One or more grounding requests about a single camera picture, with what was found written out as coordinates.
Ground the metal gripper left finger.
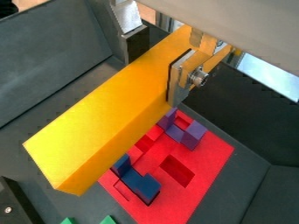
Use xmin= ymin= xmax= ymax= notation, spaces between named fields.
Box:
xmin=108 ymin=0 xmax=149 ymax=64

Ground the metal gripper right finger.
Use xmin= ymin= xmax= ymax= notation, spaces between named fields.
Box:
xmin=165 ymin=29 xmax=235 ymax=108

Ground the yellow rectangular block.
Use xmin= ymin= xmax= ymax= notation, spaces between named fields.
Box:
xmin=21 ymin=24 xmax=235 ymax=197

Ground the red slotted board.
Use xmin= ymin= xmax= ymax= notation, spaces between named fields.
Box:
xmin=97 ymin=108 xmax=236 ymax=224

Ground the purple U block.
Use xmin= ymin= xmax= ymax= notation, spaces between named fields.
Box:
xmin=157 ymin=108 xmax=207 ymax=151

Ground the dark blue U block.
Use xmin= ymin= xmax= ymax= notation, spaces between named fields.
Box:
xmin=110 ymin=154 xmax=161 ymax=206

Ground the green zigzag block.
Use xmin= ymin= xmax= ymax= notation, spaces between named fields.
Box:
xmin=60 ymin=215 xmax=117 ymax=224

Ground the black angle bracket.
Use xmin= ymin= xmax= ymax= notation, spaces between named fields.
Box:
xmin=0 ymin=176 xmax=44 ymax=224

